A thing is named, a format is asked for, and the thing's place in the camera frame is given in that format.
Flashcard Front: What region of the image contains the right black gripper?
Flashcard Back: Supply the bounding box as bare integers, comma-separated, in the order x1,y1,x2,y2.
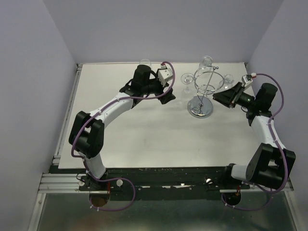
213,81,258,109

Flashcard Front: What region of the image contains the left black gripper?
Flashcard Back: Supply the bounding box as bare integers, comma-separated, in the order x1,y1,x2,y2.
142,69,176,104

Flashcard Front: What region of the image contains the clear wine glass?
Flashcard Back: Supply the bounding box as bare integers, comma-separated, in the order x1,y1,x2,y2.
139,59,152,68

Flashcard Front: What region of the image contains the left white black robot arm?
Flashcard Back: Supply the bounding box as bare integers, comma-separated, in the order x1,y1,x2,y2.
68,61,176,190

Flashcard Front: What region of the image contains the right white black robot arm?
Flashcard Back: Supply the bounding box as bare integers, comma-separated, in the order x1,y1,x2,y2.
213,83,296,190

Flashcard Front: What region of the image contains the chrome wine glass rack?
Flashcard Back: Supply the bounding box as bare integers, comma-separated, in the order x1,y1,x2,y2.
187,65,224,118

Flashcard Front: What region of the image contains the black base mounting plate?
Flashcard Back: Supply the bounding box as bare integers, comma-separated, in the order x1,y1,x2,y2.
49,166,251,202

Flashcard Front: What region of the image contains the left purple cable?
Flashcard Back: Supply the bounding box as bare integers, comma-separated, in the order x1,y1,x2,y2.
70,60,176,212

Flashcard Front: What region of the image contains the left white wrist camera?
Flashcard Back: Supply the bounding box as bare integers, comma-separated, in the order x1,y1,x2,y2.
157,68,173,87

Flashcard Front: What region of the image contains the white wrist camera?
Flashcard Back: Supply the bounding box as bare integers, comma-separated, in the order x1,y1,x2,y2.
242,73,257,88
157,68,173,87

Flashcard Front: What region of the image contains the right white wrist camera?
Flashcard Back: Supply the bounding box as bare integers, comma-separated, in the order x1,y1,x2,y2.
242,73,257,88

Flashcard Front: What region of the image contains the aluminium left side rail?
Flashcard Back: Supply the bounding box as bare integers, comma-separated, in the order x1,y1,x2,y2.
51,64,83,166

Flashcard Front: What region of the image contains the aluminium rail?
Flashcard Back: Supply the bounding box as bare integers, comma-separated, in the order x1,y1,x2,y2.
38,174,294,194
51,64,83,166

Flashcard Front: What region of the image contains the aluminium front rail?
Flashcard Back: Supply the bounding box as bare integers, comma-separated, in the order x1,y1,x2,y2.
38,174,294,194

